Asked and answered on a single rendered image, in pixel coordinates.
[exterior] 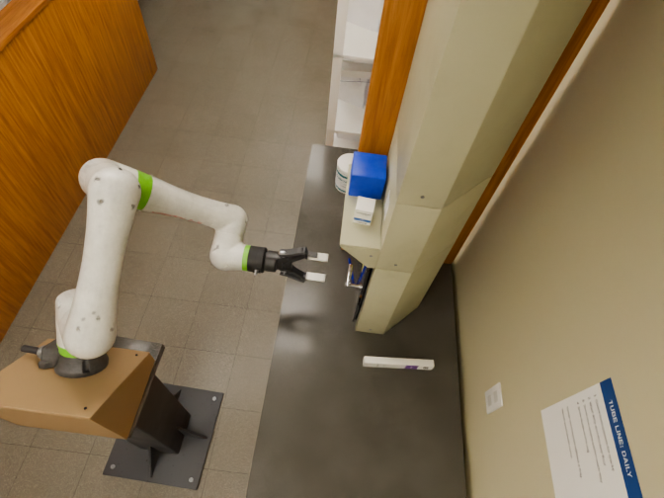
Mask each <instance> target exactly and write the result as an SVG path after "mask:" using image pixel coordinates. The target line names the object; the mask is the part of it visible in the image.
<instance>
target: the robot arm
mask: <svg viewBox="0 0 664 498"><path fill-rule="evenodd" d="M78 181H79V184H80V187H81V189H82V190H83V192H84V193H85V194H86V195H87V220H86V232H85V241H84V249H83V256H82V262H81V268H80V273H79V278H78V282H77V287H76V289H73V290H67V291H65V292H63V293H61V294H60V295H59V296H58V297H57V298H56V300H55V327H56V339H55V340H53V341H52V342H50V343H48V344H47V345H43V346H41V347H34V346H28V345H23V346H22V347H21V352H25V353H30V354H36V355H37V356H38V358H40V359H41V360H40V361H39V368H40V369H49V368H54V372H55V373H56V374H58V375H59V376H62V377H67V378H79V377H86V376H90V375H93V374H97V373H99V372H101V371H102V370H104V369H105V368H106V367H107V365H108V363H109V357H108V355H107V354H106V353H107V352H108V351H109V350H110V349H111V348H112V347H113V345H114V343H115V341H116V337H117V313H118V299H119V289H120V281H121V274H122V268H123V262H124V257H125V249H126V245H127V241H128V237H129V233H130V230H131V226H132V223H133V219H134V216H135V213H136V210H137V209H140V211H146V212H152V213H158V214H164V215H169V216H173V217H178V218H182V219H185V220H188V221H192V222H195V223H198V224H201V225H204V226H209V227H211V228H214V229H215V234H214V238H213V241H212V245H211V248H210V251H209V259H210V261H211V263H212V264H213V265H214V266H215V267H216V268H217V269H219V270H221V271H246V272H253V273H254V276H257V273H258V274H261V273H262V274H263V273H264V272H265V271H266V272H273V273H274V272H275V271H276V270H280V275H281V276H286V277H289V278H291V279H294V280H296V281H299V282H302V283H304V281H306V280H311V281H318V282H325V276H326V275H325V274H317V273H310V272H306V273H305V272H303V271H302V270H300V269H298V268H296V267H295V266H294V265H293V264H292V262H295V261H298V260H301V259H304V258H305V259H306V260H313V261H321V262H328V254H324V253H317V252H310V251H308V250H307V247H298V248H291V249H280V253H279V252H278V251H271V250H269V251H268V250H267V248H266V247H260V246H252V245H245V244H243V238H244V233H245V229H246V226H247V222H248V217H247V214H246V212H245V210H244V209H243V208H242V207H240V206H237V205H232V204H227V203H223V202H219V201H215V200H212V199H208V198H205V197H202V196H199V195H196V194H194V193H191V192H188V191H186V190H183V189H181V188H178V187H176V186H174V185H171V184H169V183H167V182H165V181H163V180H161V179H159V178H157V177H155V176H153V175H148V174H146V173H143V172H141V171H138V170H136V169H133V168H131V167H128V166H126V165H123V164H121V163H118V162H116V161H113V160H110V159H106V158H95V159H92V160H89V161H88V162H86V163H85V164H84V165H83V166H82V167H81V169H80V171H79V175H78ZM302 250H303V251H302Z"/></svg>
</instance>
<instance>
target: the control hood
mask: <svg viewBox="0 0 664 498"><path fill-rule="evenodd" d="M351 167H352V164H349V169H348V178H347V186H346V195H345V203H344V212H343V220H342V229H341V238H340V247H341V248H343V249H344V250H345V251H347V252H348V253H349V254H351V255H352V256H353V257H354V258H356V259H357V260H358V261H360V262H361V263H362V264H364V265H365V266H366V267H367V268H375V265H376V262H377V259H378V256H379V253H380V246H381V226H382V205H383V192H382V196H381V199H380V200H377V199H374V200H375V204H374V209H373V217H372V221H371V225H364V224H360V223H355V222H353V220H354V215H355V210H356V205H357V201H358V197H354V196H349V195H348V192H349V183H350V174H351Z"/></svg>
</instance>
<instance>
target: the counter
mask: <svg viewBox="0 0 664 498"><path fill-rule="evenodd" d="M354 151H358V149H350V148H343V147H335V146H328V145H320V144H313V145H312V147H311V152H310V157H309V162H308V168H307V173H306V178H305V184H304V189H303V194H302V199H301V205H300V210H299V215H298V220H297V226H296V231H295V236H294V241H293V246H292V248H298V247H307V250H308V251H310V252H317V253H324V254H328V262H321V261H313V260H306V259H305V258H304V259H301V260H298V261H295V262H292V264H293V265H294V266H295V267H296V268H298V269H300V270H302V271H303V272H305V273H306V272H310V273H317V274H325V275H326V276H325V282H318V281H311V280H306V281H304V283H302V282H299V281H296V280H294V279H291V278H289V277H287V282H286V287H285V292H284V297H283V303H282V308H281V313H280V318H279V324H278V329H277V334H276V340H275V345H274V350H273V355H272V360H271V365H270V370H269V375H268V381H267V386H266V391H265V396H264V402H263V407H262V412H261V417H260V423H259V428H258V433H257V439H256V444H255V449H254V454H253V459H252V464H251V469H250V474H249V480H248V485H247V490H246V495H245V498H466V486H465V470H464V455H463V440H462V425H461V410H460V395H459V380H458V364H457V335H456V320H455V305H454V290H453V275H452V264H446V263H443V265H442V267H441V269H440V270H439V272H438V274H437V276H435V278H434V280H433V282H432V283H431V285H430V287H429V289H428V290H427V292H426V294H425V296H424V297H423V299H422V301H421V303H420V304H419V306H418V307H417V308H416V309H415V310H413V311H412V312H411V313H410V314H408V315H407V316H406V317H404V318H403V319H402V320H401V321H399V322H398V323H397V324H396V325H394V326H393V327H392V328H391V329H389V330H388V331H387V332H385V333H384V334H383V335H382V334H375V333H368V332H360V331H355V330H356V319H355V322H353V321H352V318H353V310H354V301H355V293H356V288H352V287H349V288H347V287H346V286H345V282H346V281H347V274H348V266H349V261H348V259H349V258H351V263H352V265H353V275H354V281H355V284H357V275H358V268H359V261H358V260H357V259H356V258H354V257H353V256H352V255H351V254H349V253H348V252H347V251H345V250H341V247H340V238H341V229H342V220H343V212H344V203H345V195H346V194H343V193H341V192H339V191H338V190H337V189H336V187H335V178H336V170H337V162H338V159H339V157H340V156H342V155H343V154H346V153H354ZM364 356H367V357H385V358H403V359H421V360H434V367H433V368H432V369H431V370H413V369H395V368H376V367H363V359H364Z"/></svg>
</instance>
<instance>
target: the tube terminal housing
mask: <svg viewBox="0 0 664 498"><path fill-rule="evenodd" d="M397 133H398V118H397V122H396V126H395V130H394V134H393V138H392V141H391V144H390V148H389V152H388V156H387V163H386V181H385V184H384V188H383V205H382V226H381V246H380V253H379V256H378V259H377V262H376V265H375V268H373V271H372V274H371V277H370V281H369V284H368V287H367V295H366V298H365V301H363V303H362V306H361V310H360V313H359V314H358V318H357V320H356V330H355V331H360V332H368V333H375V334H382V335H383V334H384V333H385V332H387V331H388V330H389V329H391V328H392V327H393V326H394V325H396V324H397V323H398V322H399V321H401V320H402V319H403V318H404V317H406V316H407V315H408V314H410V313H411V312H412V311H413V310H415V309H416V308H417V307H418V306H419V304H420V303H421V301H422V299H423V297H424V296H425V294H426V292H427V290H428V289H429V287H430V285H431V283H432V282H433V280H434V278H435V277H436V276H437V274H438V272H439V270H440V269H441V267H442V265H443V263H444V261H445V260H446V258H447V256H448V254H449V253H450V251H451V249H452V247H453V246H454V244H455V242H456V240H457V238H458V236H459V234H460V232H461V231H462V229H463V227H464V225H465V224H466V222H467V220H468V218H469V217H470V215H471V213H472V211H473V210H474V208H475V206H476V204H477V202H478V201H479V199H480V197H481V195H482V194H483V192H484V190H485V188H486V187H487V185H488V183H489V181H490V180H491V178H492V176H493V175H492V176H490V177H489V178H488V179H486V180H485V181H483V182H482V183H480V184H479V185H477V186H476V187H474V188H473V189H471V190H470V191H468V192H467V193H465V194H464V195H462V196H461V197H459V198H458V199H456V200H455V201H453V202H452V203H450V204H449V205H448V206H446V207H444V208H443V209H438V208H430V207H416V206H410V205H402V204H397V203H396V173H397ZM389 188H390V195H389V207H388V211H387V214H386V217H385V219H384V206H385V202H386V199H387V195H388V192H389Z"/></svg>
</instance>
